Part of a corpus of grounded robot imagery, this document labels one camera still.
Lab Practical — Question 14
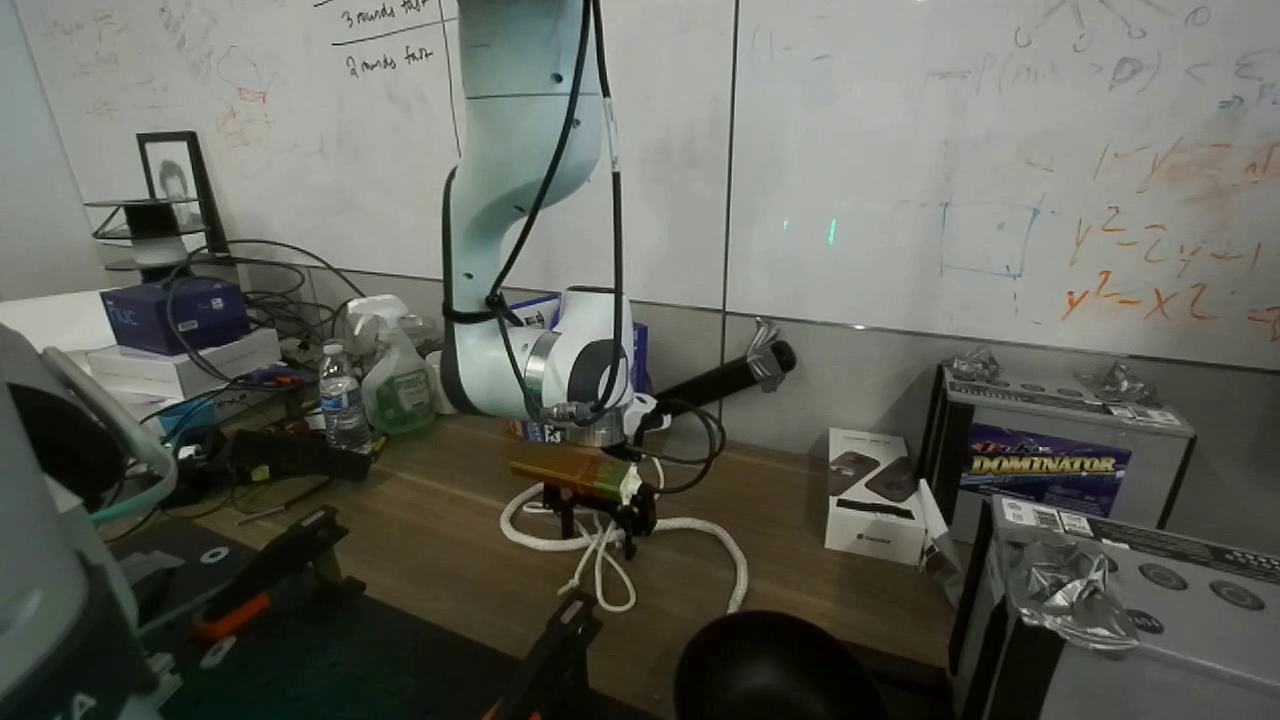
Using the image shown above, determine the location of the tangle of black cables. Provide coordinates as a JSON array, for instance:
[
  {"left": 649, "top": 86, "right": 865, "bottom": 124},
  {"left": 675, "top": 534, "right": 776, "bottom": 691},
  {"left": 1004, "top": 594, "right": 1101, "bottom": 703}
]
[{"left": 163, "top": 237, "right": 369, "bottom": 386}]

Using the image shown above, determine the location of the large grey battery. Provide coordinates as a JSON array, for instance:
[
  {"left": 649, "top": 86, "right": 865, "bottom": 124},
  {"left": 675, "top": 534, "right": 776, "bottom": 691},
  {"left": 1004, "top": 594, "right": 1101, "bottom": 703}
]
[{"left": 948, "top": 494, "right": 1280, "bottom": 720}]

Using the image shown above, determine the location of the flat white box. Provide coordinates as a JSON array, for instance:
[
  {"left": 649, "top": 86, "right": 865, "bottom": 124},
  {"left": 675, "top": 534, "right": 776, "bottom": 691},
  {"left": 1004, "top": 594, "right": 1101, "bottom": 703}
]
[{"left": 86, "top": 327, "right": 284, "bottom": 403}]

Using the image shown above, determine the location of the teal box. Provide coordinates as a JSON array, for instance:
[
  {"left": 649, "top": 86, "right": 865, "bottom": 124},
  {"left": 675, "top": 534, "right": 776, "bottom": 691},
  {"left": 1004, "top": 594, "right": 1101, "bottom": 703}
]
[{"left": 157, "top": 398, "right": 219, "bottom": 443}]

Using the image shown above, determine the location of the grey battery with blue label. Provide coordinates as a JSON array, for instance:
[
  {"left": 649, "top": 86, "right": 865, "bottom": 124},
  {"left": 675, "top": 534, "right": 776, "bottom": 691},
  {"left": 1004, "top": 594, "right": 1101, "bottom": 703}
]
[{"left": 918, "top": 362, "right": 1197, "bottom": 548}]

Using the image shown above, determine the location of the thick white rope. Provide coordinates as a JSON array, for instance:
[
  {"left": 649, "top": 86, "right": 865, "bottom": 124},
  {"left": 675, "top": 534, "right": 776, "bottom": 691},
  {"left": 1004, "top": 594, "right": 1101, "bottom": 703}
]
[{"left": 499, "top": 480, "right": 750, "bottom": 615}]

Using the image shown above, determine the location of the black picture frame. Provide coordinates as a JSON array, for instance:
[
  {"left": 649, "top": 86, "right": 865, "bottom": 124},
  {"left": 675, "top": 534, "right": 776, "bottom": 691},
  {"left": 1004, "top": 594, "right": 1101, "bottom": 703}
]
[{"left": 136, "top": 130, "right": 231, "bottom": 257}]

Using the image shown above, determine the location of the crumpled foil wad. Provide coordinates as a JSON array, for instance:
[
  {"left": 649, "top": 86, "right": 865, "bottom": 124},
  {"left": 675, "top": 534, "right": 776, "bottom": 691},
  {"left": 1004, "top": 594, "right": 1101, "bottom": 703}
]
[
  {"left": 1083, "top": 359, "right": 1161, "bottom": 405},
  {"left": 1004, "top": 538, "right": 1143, "bottom": 653},
  {"left": 946, "top": 345, "right": 1003, "bottom": 384}
]

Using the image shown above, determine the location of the black clamp with orange grip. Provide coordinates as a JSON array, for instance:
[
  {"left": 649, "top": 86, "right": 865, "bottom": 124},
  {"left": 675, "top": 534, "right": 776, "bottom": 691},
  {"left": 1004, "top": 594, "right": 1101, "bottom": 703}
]
[
  {"left": 484, "top": 588, "right": 607, "bottom": 720},
  {"left": 188, "top": 504, "right": 353, "bottom": 643}
]

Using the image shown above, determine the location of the black round dome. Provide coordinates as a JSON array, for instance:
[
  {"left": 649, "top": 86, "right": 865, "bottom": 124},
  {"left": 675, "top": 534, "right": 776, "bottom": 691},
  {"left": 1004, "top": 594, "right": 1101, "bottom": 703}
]
[{"left": 673, "top": 610, "right": 893, "bottom": 720}]

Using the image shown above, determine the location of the spray bottle with green liquid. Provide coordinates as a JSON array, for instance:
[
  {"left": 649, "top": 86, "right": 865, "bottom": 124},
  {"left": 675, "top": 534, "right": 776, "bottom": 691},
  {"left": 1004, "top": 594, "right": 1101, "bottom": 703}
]
[{"left": 343, "top": 294, "right": 439, "bottom": 437}]

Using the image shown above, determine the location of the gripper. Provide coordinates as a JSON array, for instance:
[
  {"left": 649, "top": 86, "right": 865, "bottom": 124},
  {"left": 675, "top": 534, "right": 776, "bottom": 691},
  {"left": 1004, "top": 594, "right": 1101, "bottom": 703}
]
[{"left": 543, "top": 484, "right": 659, "bottom": 562}]

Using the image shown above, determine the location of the black cylinder with foil end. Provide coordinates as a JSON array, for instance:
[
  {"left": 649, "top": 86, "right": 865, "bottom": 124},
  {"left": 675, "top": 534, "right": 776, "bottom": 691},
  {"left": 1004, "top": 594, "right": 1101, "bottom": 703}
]
[{"left": 652, "top": 318, "right": 799, "bottom": 413}]

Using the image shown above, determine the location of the whiteboard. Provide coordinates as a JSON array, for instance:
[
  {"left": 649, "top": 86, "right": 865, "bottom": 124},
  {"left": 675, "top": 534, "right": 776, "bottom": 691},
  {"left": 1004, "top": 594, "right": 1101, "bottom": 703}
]
[{"left": 14, "top": 0, "right": 1280, "bottom": 373}]

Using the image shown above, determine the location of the white box with black print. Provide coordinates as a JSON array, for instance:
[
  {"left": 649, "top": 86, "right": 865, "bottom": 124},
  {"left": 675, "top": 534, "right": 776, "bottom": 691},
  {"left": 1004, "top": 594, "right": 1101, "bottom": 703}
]
[{"left": 824, "top": 427, "right": 933, "bottom": 567}]

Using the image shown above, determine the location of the thin white rope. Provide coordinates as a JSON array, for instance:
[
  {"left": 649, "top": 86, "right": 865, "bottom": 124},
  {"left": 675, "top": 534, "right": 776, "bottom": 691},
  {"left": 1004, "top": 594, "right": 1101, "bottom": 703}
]
[{"left": 558, "top": 512, "right": 639, "bottom": 614}]

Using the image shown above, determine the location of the clear water bottle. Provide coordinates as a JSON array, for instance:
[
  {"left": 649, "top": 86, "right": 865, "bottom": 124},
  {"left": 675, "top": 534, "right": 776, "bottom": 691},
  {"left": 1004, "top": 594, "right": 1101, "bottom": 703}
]
[{"left": 317, "top": 340, "right": 374, "bottom": 454}]

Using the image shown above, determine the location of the small dark blue box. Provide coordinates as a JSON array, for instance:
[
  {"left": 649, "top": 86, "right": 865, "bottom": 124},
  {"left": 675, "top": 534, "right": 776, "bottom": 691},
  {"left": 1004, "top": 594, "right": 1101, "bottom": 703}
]
[{"left": 99, "top": 277, "right": 252, "bottom": 358}]

